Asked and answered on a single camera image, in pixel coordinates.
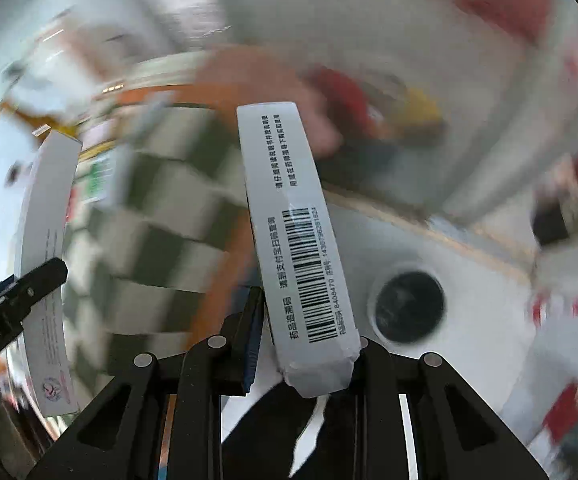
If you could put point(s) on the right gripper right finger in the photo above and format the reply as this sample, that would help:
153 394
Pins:
374 372

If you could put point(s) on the pink cloth under tablecloth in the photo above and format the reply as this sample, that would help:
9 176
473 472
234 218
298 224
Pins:
255 75

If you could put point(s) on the green white checkered tablecloth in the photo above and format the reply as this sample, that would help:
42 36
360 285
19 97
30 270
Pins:
139 272

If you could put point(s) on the green white medicine sachet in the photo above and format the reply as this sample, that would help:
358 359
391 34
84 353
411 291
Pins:
95 180

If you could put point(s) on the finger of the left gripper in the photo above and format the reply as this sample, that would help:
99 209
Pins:
47 277

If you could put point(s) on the white Doctor toothpaste box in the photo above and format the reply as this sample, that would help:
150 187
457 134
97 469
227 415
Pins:
309 310

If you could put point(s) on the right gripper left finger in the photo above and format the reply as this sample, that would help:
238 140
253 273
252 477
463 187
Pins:
243 333

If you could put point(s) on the long white paper box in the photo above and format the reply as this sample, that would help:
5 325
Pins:
39 237

